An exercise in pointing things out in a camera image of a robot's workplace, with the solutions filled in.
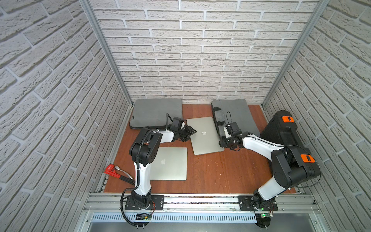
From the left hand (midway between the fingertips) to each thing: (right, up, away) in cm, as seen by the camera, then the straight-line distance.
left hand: (198, 131), depth 97 cm
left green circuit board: (-29, -41, -27) cm, 57 cm away
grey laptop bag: (-36, +13, +14) cm, 41 cm away
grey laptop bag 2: (+33, +15, +16) cm, 39 cm away
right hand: (+17, -7, -4) cm, 19 cm away
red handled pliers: (-50, -22, -14) cm, 57 cm away
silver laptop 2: (+6, -6, +1) cm, 8 cm away
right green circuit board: (+33, -39, -27) cm, 58 cm away
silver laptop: (-18, -20, -8) cm, 28 cm away
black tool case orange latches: (+43, +4, -23) cm, 49 cm away
